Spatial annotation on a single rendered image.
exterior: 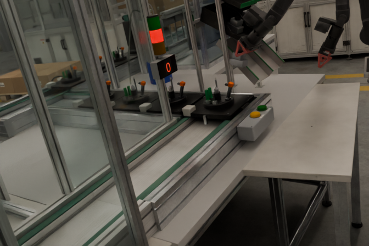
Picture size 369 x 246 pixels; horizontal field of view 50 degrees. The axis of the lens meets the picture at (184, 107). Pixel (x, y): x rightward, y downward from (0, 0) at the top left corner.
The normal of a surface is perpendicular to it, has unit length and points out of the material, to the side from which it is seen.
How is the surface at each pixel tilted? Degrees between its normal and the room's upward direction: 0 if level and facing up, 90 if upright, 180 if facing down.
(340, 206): 90
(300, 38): 90
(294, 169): 0
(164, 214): 90
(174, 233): 0
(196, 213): 0
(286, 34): 90
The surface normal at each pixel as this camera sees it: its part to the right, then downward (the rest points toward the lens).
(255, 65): 0.37, -0.58
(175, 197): 0.82, 0.04
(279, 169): -0.18, -0.92
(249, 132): -0.54, 0.38
